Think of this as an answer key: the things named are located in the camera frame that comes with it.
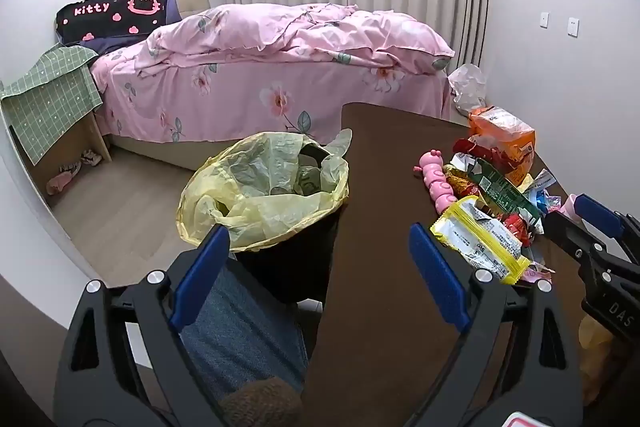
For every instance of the yellow red snack wrapper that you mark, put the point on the yellow red snack wrapper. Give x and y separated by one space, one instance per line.
460 187

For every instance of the green snack packet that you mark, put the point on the green snack packet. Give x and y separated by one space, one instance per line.
505 194

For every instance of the brown fuzzy cloth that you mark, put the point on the brown fuzzy cloth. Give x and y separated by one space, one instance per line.
260 402

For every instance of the yellow bin bag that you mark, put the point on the yellow bin bag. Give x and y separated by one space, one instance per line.
260 207

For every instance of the orange snack bag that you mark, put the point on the orange snack bag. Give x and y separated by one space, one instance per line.
505 132

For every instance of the white yellow-edged snack packet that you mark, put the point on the white yellow-edged snack packet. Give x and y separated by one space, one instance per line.
480 237

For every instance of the pink floral duvet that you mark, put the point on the pink floral duvet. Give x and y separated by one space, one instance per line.
300 32

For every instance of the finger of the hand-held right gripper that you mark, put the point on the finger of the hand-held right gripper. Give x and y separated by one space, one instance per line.
567 232
595 212

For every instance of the pink caterpillar toy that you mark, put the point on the pink caterpillar toy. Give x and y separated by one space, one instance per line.
437 179

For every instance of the black Hello Kitty pillow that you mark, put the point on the black Hello Kitty pillow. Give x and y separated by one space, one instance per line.
110 14

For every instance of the pink cup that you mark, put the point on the pink cup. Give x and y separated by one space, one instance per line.
570 207

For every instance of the white plastic bag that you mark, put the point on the white plastic bag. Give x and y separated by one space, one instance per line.
470 87

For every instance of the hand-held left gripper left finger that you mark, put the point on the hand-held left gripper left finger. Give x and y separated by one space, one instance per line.
200 277

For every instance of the person's blue jeans leg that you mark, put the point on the person's blue jeans leg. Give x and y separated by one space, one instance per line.
240 332

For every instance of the blue white wrapper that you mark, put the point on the blue white wrapper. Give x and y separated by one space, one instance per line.
542 187

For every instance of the small red wrapper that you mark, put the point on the small red wrapper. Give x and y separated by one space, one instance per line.
518 227

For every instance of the bed with pink floral sheet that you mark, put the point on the bed with pink floral sheet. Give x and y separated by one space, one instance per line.
225 92

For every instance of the white wall socket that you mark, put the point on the white wall socket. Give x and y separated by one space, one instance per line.
572 27
544 20

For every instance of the red crumpled wrapper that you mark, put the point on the red crumpled wrapper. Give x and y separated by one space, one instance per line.
482 153

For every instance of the wooden nightstand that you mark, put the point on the wooden nightstand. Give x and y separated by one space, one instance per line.
65 147

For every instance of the green checked cloth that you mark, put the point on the green checked cloth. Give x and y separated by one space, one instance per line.
50 97

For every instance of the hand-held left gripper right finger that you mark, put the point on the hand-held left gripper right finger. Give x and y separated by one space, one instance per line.
440 277

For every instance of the small pink wrapper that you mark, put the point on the small pink wrapper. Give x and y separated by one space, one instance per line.
537 276

